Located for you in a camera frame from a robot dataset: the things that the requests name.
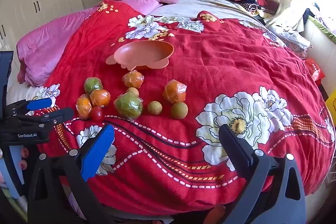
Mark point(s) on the red floral blanket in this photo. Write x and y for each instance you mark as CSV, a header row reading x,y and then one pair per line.
x,y
210,69

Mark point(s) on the beige quilt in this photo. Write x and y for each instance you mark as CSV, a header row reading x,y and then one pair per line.
x,y
189,7

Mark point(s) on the green plastic-wrapped orange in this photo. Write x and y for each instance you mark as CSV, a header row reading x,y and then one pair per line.
x,y
92,85
129,106

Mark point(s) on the red bag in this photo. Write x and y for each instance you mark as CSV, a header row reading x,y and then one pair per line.
x,y
315,70

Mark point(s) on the white mattress sheet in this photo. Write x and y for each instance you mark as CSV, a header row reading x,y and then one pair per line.
x,y
21,94

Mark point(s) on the round brown fruit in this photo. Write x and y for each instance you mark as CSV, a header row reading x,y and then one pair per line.
x,y
132,92
155,107
179,110

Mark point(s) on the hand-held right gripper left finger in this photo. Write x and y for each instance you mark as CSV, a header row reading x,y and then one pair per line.
x,y
98,153

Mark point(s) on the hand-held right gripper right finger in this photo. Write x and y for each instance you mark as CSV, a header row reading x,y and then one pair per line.
x,y
237,150

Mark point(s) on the pink plush blanket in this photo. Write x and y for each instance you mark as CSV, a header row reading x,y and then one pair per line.
x,y
47,43

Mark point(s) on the black clothing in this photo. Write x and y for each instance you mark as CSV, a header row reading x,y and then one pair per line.
x,y
308,16

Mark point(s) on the yellow bag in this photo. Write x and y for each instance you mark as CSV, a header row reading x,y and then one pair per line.
x,y
332,102

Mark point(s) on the orange plastic bowl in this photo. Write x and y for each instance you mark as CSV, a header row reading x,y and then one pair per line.
x,y
141,52

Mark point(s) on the white low cabinet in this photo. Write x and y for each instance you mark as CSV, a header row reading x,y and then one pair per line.
x,y
321,52

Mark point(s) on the green-edged cover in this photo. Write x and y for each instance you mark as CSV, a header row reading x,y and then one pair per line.
x,y
323,28

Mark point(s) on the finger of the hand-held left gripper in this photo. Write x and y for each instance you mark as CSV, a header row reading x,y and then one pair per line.
x,y
63,113
39,104

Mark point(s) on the person's left hand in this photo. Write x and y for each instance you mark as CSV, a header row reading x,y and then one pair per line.
x,y
24,152

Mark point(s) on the red tomato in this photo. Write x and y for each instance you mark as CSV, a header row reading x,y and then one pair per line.
x,y
97,113

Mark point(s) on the white crumpled cloth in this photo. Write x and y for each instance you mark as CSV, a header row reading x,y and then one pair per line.
x,y
291,36

